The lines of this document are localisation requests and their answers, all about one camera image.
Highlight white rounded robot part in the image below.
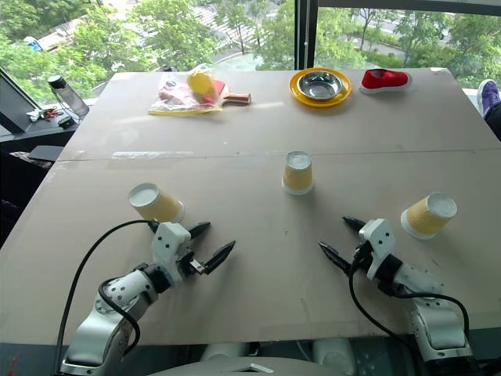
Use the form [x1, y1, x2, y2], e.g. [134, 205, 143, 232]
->
[200, 341, 252, 363]
[312, 338, 355, 376]

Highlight purple sneaker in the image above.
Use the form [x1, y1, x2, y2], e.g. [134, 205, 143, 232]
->
[477, 78, 501, 119]

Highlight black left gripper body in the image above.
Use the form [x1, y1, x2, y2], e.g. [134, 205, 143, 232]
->
[178, 236, 207, 277]

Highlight long black left wrist cable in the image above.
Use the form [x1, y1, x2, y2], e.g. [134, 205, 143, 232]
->
[52, 219, 161, 375]

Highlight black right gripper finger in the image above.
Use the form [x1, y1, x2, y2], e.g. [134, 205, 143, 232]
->
[342, 215, 368, 233]
[317, 240, 354, 274]

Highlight person dark trouser leg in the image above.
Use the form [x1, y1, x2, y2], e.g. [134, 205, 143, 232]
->
[483, 102, 501, 143]

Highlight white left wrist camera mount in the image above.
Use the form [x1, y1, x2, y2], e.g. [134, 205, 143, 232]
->
[151, 221, 193, 285]

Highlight stainless steel bowl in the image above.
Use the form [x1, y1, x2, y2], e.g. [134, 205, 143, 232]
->
[297, 71, 344, 102]

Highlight short black left arm cable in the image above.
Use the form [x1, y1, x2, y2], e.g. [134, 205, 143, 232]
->
[97, 279, 142, 356]

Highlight grey robot torso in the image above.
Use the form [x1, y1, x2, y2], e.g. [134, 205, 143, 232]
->
[147, 356, 330, 376]

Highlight dark window frame post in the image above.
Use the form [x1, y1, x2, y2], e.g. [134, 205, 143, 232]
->
[294, 0, 319, 71]

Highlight grey chair seat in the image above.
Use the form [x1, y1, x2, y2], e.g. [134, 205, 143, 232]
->
[9, 145, 65, 170]

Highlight yellow plastic plate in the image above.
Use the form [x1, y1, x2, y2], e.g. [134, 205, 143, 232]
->
[289, 67, 353, 108]

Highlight clear bottle with black cap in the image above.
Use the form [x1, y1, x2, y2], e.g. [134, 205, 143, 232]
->
[47, 74, 91, 119]

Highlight clear plastic zip bag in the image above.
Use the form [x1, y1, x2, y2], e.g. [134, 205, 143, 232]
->
[147, 64, 227, 117]

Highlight yellow item inside bag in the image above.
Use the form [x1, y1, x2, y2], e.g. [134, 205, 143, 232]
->
[186, 67, 218, 104]

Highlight red slip-on shoe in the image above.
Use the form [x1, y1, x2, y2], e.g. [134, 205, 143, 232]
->
[359, 68, 414, 96]

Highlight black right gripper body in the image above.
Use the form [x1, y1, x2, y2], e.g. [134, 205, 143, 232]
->
[351, 242, 373, 275]

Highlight long black wrist cable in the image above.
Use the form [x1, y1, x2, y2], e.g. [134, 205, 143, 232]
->
[52, 219, 161, 375]
[348, 250, 428, 376]

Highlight yellow ribbed paper cup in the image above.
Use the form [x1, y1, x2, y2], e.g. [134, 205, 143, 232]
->
[281, 150, 315, 197]
[127, 182, 186, 224]
[399, 191, 459, 241]

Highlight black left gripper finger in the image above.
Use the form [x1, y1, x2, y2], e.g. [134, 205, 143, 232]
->
[202, 240, 237, 276]
[187, 221, 211, 240]

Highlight short black right arm cable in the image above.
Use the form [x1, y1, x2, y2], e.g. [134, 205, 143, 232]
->
[385, 288, 471, 342]

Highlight long black right wrist cable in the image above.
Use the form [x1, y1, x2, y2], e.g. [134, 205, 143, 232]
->
[348, 250, 428, 376]

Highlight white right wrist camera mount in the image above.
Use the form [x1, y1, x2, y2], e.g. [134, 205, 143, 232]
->
[358, 218, 397, 281]

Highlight short black arm cable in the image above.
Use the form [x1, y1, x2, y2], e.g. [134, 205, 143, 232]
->
[97, 279, 142, 356]
[385, 288, 471, 342]

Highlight red table tennis paddle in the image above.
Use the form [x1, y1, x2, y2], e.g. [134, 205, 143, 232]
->
[211, 78, 252, 108]

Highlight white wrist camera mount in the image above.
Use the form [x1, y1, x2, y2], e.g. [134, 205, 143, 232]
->
[358, 218, 397, 281]
[151, 221, 193, 285]

